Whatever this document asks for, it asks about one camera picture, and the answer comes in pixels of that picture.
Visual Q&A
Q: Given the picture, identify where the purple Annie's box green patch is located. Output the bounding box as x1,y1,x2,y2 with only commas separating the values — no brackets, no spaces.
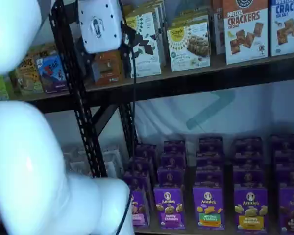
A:
192,186,226,230

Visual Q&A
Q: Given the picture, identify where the white patterned carton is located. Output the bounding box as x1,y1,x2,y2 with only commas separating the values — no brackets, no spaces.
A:
62,146,89,172
101,148,125,177

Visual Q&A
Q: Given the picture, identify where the purple Annie's snack box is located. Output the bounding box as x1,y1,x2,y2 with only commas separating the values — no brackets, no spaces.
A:
134,143,158,159
273,151,294,171
123,170,151,194
163,140,186,155
275,170,294,189
198,136,224,155
156,168,185,189
232,171,265,189
232,154,263,172
270,134,294,153
129,156,154,173
196,153,224,172
233,137,263,155
160,153,186,170
195,170,224,188

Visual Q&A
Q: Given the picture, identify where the cheddar pretzel crackers box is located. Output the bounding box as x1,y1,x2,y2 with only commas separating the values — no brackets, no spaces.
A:
222,0,270,65

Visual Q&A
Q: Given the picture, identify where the orange crackers box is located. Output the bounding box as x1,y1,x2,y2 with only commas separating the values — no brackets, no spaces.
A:
212,0,226,55

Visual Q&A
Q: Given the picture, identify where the black metal shelving rack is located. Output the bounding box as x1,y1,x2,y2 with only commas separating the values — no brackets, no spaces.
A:
63,0,294,179
22,0,107,178

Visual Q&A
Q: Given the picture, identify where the purple Annie's box yellow patch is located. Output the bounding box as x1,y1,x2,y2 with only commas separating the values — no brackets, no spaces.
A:
234,188,269,231

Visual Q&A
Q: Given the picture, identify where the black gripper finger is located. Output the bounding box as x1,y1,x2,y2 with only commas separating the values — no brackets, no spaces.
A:
83,47,101,82
121,21,139,59

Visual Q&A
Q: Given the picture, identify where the white backdrop sheet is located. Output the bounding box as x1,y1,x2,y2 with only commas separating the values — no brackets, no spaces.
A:
134,80,294,152

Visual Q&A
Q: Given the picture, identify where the Simple Mills bar box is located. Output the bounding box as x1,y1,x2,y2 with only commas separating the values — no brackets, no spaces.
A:
166,21,211,72
171,13,210,26

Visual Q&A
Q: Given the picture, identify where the purple Annie's box pink label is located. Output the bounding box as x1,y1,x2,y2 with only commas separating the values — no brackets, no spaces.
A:
153,187,186,230

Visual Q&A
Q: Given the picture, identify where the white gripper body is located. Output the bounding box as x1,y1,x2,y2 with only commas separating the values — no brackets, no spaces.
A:
78,0,123,54

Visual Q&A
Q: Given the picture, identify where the yellow snack box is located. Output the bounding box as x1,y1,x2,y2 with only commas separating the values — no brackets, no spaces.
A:
14,57,44,95

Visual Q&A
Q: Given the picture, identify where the blue Z Bar box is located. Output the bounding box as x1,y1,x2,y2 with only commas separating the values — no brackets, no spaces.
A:
35,52,70,94

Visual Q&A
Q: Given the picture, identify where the purple Annie's box pink patch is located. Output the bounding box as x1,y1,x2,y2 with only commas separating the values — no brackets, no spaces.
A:
129,190,150,228

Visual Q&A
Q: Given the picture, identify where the orange snack box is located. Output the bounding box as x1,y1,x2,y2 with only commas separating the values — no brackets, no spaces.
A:
92,50,125,86

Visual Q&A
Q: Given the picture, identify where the blue sea salt crackers box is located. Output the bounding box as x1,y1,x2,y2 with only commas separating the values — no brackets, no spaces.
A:
270,0,294,57

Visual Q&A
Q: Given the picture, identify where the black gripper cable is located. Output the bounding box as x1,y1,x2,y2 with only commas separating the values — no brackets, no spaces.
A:
116,43,138,235

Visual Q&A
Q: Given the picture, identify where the purple Annie's box brown patch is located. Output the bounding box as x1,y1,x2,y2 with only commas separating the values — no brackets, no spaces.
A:
278,188,294,233

